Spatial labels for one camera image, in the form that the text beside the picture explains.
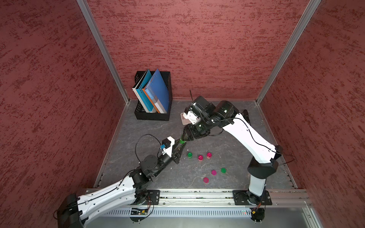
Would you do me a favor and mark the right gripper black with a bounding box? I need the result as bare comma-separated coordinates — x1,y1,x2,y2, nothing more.
182,112,215,140

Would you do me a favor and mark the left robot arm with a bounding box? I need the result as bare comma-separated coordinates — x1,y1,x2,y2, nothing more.
55,135,189,228

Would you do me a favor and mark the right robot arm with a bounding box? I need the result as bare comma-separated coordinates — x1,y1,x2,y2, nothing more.
180,96,283,205

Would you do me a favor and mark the pink calculator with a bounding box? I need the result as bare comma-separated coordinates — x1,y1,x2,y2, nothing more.
180,113,191,125

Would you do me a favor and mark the black mesh file holder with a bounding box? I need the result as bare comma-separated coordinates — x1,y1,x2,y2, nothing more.
135,71,173,121

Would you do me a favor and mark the blue book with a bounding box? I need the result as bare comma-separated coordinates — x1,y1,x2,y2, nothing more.
143,69,169,114

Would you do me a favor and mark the black stapler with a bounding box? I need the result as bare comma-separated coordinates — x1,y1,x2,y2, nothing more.
242,109,250,123

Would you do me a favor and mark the orange spine book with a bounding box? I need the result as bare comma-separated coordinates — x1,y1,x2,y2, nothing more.
142,88,160,114

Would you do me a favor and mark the teal book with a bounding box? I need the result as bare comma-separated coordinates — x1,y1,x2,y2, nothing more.
132,69,153,113

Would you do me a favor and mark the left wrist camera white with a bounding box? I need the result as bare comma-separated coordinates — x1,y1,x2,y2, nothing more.
160,136,175,158

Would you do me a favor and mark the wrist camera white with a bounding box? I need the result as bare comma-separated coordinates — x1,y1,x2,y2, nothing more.
182,103,202,125
160,136,175,158

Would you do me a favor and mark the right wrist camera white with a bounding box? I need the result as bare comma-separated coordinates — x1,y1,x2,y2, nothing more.
182,103,202,125

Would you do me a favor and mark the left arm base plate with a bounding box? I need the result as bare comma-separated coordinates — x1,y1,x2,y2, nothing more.
134,190,160,205

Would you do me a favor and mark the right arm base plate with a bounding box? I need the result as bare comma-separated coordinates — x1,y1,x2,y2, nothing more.
232,190,272,206

